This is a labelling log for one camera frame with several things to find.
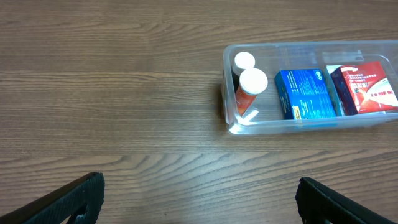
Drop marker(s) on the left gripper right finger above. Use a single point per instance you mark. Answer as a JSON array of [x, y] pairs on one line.
[[318, 203]]

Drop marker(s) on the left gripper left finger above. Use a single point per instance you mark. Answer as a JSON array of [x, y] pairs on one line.
[[79, 201]]

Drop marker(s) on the blue medicine box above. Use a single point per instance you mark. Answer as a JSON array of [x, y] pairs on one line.
[[303, 94]]

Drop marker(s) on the red medicine box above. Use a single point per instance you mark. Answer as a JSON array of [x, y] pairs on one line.
[[364, 88]]

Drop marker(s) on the clear plastic container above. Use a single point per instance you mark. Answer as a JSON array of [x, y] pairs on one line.
[[265, 115]]

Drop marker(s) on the orange pill bottle white cap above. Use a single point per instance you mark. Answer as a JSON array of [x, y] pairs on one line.
[[252, 82]]

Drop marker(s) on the black bottle white cap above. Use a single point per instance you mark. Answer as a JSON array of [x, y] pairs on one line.
[[241, 62]]

